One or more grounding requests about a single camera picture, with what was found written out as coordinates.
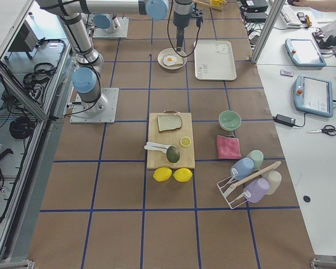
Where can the far teach pendant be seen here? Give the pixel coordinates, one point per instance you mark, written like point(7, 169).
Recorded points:
point(304, 53)

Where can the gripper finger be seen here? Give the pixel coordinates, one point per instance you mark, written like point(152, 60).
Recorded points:
point(181, 36)
point(178, 39)

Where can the white bear tray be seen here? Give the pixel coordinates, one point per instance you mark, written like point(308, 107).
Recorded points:
point(214, 60)

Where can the black power adapter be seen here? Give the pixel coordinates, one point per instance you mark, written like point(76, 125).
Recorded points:
point(284, 120)

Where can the green bowl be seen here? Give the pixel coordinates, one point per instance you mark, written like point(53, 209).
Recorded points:
point(229, 120)

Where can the bread slice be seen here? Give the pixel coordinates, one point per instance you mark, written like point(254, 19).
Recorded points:
point(168, 122)

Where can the fried egg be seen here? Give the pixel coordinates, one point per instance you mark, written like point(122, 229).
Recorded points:
point(169, 60)

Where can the lemon slice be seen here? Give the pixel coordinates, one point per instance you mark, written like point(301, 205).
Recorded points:
point(185, 141)

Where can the right whole lemon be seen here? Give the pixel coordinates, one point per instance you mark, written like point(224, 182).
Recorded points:
point(183, 175)

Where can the avocado half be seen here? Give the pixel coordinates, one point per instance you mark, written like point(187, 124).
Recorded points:
point(173, 154)

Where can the left whole lemon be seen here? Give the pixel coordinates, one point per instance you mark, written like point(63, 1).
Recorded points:
point(162, 174)

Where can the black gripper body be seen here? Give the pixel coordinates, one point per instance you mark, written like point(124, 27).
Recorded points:
point(180, 19)

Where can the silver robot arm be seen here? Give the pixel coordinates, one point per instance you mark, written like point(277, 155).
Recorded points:
point(107, 22)
point(69, 13)

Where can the pink cloth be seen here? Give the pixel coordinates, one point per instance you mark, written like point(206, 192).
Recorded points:
point(228, 148)

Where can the white wire cup rack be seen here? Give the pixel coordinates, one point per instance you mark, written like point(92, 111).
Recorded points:
point(232, 190)

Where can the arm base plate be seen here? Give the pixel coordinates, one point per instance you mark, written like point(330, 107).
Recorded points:
point(121, 33)
point(103, 111)

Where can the purple cup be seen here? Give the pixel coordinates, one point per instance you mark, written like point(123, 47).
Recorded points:
point(256, 190)

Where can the near teach pendant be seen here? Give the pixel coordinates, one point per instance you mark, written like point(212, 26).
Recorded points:
point(313, 95)

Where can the blue cup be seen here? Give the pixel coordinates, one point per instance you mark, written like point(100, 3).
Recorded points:
point(242, 168)

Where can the whole lemon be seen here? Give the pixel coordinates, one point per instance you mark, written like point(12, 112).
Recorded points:
point(183, 175)
point(162, 174)

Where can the teach pendant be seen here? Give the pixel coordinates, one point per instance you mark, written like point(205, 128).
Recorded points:
point(313, 95)
point(304, 53)

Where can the white round plate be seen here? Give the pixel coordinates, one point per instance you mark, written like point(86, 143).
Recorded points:
point(169, 51)

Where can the black scissors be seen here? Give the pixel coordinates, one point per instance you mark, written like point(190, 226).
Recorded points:
point(329, 130)

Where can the bamboo cutting board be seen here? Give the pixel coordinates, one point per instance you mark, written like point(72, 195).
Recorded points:
point(157, 159)

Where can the green cup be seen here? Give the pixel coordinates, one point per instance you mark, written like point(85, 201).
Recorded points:
point(257, 157)

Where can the beige cup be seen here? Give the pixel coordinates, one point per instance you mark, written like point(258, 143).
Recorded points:
point(274, 179)

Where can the white plastic knife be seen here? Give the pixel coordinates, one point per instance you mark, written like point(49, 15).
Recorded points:
point(153, 148)

